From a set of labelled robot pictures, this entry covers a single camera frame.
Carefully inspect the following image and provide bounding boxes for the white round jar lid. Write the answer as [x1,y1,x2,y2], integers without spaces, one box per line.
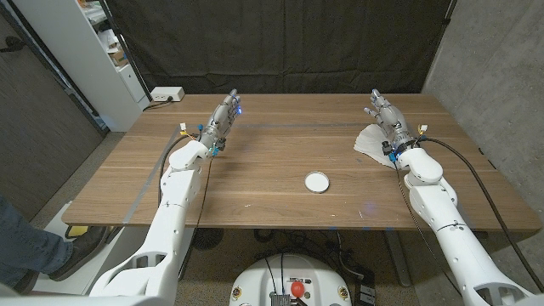
[303,171,332,195]

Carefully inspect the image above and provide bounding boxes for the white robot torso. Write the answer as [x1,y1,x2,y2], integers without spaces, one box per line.
[229,252,354,306]

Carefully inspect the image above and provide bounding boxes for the black door handle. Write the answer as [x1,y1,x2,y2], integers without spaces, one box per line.
[0,35,27,54]

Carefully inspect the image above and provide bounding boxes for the black floor power strip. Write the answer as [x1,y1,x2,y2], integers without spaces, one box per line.
[354,270,378,306]

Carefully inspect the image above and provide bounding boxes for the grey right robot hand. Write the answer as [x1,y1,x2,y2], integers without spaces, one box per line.
[363,88,421,155]

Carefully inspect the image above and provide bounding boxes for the white paper towel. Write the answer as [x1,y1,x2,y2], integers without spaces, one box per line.
[353,123,401,170]

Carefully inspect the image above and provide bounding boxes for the grey tape line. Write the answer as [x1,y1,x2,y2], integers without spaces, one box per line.
[122,122,371,225]

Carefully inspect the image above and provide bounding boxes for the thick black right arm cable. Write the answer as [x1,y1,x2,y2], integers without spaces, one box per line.
[418,136,544,293]

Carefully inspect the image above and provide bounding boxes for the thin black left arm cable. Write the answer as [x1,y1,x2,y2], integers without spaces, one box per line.
[178,155,215,280]

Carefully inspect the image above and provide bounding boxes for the black round floor disc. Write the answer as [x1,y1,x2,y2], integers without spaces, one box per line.
[190,228,225,252]

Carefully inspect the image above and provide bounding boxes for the cardboard box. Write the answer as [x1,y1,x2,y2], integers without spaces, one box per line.
[107,48,130,68]

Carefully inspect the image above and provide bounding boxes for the person's leg in jeans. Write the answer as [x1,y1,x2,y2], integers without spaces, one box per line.
[0,194,74,289]

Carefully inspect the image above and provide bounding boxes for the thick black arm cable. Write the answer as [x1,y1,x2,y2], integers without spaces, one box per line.
[418,136,544,293]
[157,133,201,206]

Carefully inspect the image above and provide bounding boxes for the white power strip box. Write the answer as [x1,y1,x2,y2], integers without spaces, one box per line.
[150,86,186,104]

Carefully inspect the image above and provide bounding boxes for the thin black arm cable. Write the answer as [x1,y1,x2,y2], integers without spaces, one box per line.
[178,155,215,280]
[393,160,463,297]

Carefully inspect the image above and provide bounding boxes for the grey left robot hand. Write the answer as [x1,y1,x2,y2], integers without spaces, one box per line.
[198,88,243,157]

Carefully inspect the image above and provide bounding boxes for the dark brown shoe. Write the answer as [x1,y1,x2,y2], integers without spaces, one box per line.
[48,225,110,282]

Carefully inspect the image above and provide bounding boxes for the black stand pole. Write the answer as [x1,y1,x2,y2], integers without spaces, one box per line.
[96,0,154,103]

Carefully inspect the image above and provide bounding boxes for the grey metal table leg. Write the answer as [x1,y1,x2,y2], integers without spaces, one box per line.
[383,229,413,288]

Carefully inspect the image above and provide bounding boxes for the white shelf cabinet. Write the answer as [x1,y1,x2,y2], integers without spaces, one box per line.
[11,0,151,133]

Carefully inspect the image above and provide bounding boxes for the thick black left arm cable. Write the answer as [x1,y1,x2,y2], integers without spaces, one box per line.
[157,133,201,206]

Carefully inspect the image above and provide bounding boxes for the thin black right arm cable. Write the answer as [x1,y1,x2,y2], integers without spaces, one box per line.
[393,160,463,297]

